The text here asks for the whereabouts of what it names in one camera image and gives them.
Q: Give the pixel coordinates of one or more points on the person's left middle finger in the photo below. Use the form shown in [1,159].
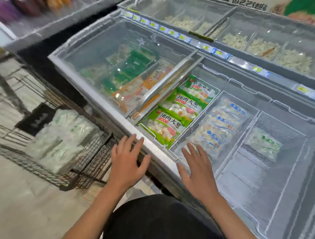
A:
[130,144]

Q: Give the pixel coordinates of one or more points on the person's left thumb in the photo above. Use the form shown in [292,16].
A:
[145,161]

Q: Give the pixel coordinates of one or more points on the grey chest freezer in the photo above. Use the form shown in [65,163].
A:
[157,150]

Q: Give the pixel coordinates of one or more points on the person's black clothing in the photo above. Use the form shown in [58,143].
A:
[162,218]

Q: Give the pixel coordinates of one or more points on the grey bulk food freezer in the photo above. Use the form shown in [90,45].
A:
[246,22]

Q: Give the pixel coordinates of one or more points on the clear green-print dumpling packet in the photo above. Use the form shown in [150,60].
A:
[264,144]

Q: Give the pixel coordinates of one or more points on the person's left little finger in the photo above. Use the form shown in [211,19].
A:
[114,150]

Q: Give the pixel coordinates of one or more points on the person's left forearm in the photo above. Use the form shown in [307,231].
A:
[96,211]

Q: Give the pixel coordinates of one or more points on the person's right little finger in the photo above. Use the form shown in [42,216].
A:
[210,164]

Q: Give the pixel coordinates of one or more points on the person's right thumb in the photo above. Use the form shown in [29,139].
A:
[183,172]

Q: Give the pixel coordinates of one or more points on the orange frozen food packet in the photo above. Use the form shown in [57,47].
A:
[131,96]
[145,108]
[158,73]

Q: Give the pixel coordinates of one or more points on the black cart flap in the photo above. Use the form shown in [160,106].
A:
[37,120]

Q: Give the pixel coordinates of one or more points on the green and white poster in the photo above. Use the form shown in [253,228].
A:
[295,7]

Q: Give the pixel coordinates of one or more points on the person's right forearm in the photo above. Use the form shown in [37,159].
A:
[228,219]

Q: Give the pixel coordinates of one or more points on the row of dark green packets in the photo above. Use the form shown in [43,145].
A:
[128,69]

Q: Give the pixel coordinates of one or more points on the sliding glass freezer lid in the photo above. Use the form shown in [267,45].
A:
[98,49]

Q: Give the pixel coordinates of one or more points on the green dumpling packet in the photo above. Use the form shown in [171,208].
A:
[200,88]
[162,128]
[183,104]

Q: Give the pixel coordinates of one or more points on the orange food scoop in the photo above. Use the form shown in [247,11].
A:
[268,51]

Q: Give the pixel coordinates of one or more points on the pile of white-green packets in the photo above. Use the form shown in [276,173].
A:
[64,140]

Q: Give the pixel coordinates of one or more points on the person's left hand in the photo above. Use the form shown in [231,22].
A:
[124,165]

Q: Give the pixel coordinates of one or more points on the person's right middle finger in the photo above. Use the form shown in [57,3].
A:
[193,152]

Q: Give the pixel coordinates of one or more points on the person's right hand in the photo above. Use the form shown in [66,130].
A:
[200,177]

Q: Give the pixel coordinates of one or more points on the grey store shelf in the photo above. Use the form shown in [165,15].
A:
[37,27]

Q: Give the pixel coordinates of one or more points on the heap of loose dumplings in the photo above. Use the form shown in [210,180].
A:
[295,60]
[260,46]
[204,27]
[235,40]
[183,22]

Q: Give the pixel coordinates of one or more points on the clear blue-print dumpling packet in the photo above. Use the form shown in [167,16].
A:
[233,107]
[224,120]
[206,139]

